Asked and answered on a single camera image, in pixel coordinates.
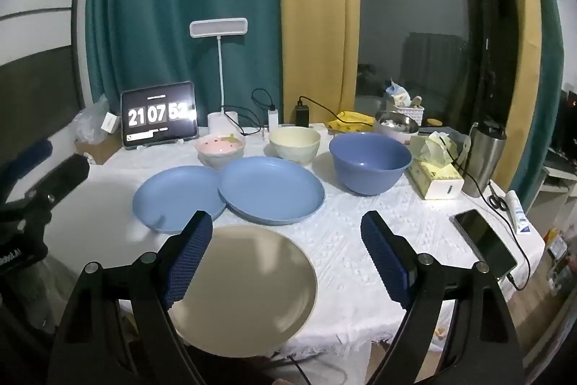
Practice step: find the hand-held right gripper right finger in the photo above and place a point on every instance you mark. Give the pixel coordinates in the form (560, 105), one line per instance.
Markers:
(383, 258)

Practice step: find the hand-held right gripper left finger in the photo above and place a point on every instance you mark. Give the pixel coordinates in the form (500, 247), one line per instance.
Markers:
(191, 258)

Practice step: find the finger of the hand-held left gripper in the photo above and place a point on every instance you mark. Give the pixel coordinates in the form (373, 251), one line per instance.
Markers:
(27, 154)
(58, 177)

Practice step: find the blue plate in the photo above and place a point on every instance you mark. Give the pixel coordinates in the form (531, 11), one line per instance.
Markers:
(176, 195)
(270, 189)

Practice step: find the beige plate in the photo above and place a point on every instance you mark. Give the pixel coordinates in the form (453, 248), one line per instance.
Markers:
(252, 290)

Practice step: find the large blue bowl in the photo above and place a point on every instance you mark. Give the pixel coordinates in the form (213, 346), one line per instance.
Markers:
(369, 168)

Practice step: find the pink strawberry bowl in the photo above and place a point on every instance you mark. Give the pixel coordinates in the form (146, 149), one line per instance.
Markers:
(218, 148)

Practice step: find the cream bowl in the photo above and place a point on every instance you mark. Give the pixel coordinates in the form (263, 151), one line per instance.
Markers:
(295, 143)

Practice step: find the cardboard box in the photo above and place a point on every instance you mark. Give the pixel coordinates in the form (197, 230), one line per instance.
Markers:
(97, 150)

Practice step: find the clear plastic bag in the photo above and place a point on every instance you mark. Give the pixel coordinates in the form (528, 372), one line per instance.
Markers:
(90, 119)

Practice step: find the small white box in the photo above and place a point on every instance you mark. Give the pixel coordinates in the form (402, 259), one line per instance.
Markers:
(110, 122)

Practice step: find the yellow tissue box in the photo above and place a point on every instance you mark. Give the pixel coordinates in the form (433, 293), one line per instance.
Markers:
(439, 182)

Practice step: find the black smartphone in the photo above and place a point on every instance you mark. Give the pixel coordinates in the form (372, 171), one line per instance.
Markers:
(484, 243)

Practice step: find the tablet with clock display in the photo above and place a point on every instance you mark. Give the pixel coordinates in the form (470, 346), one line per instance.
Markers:
(157, 114)

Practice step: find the black scissors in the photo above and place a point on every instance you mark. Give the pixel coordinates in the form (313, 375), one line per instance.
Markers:
(496, 201)

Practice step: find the pink steel-lined bowl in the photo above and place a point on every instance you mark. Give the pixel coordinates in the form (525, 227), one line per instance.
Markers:
(396, 124)

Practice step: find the yellow wipes pack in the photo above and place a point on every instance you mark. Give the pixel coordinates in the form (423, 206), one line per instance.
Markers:
(349, 123)

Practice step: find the white tube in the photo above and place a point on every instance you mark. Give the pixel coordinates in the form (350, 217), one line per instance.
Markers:
(517, 213)

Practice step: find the stainless steel tumbler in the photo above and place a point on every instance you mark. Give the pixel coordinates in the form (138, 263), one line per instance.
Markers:
(484, 159)

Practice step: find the white power strip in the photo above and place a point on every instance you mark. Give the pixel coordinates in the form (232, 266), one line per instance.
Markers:
(327, 126)

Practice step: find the small yellow lid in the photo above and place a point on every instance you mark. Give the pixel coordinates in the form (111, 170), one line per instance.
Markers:
(434, 122)

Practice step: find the white slotted basket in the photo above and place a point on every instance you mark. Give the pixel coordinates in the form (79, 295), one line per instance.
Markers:
(412, 114)

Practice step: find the beige wooden utensil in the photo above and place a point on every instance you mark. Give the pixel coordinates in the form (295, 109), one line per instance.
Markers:
(417, 100)

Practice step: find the white charger plug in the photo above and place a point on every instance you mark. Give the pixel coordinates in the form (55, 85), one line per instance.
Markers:
(273, 118)

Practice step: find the black power adapter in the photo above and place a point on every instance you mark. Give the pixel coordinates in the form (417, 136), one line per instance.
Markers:
(302, 116)

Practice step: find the blue snack bag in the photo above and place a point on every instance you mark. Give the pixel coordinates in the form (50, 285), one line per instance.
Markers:
(396, 92)

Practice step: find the white desk lamp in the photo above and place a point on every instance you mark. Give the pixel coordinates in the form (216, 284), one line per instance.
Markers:
(218, 28)

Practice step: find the narrow teal curtain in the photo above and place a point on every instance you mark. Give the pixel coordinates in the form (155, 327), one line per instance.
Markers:
(547, 74)

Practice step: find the wide yellow curtain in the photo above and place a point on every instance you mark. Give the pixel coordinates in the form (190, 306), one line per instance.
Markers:
(315, 6)

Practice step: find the narrow yellow curtain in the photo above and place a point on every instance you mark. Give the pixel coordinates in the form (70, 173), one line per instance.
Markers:
(518, 28)

